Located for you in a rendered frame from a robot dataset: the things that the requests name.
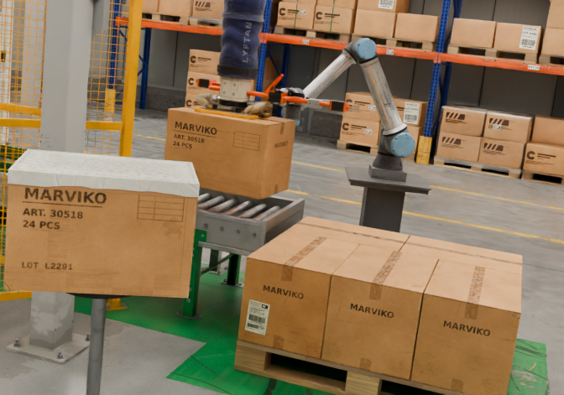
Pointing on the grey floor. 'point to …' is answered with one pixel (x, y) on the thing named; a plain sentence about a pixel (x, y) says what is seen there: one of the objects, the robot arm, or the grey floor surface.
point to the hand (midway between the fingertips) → (281, 97)
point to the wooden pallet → (259, 358)
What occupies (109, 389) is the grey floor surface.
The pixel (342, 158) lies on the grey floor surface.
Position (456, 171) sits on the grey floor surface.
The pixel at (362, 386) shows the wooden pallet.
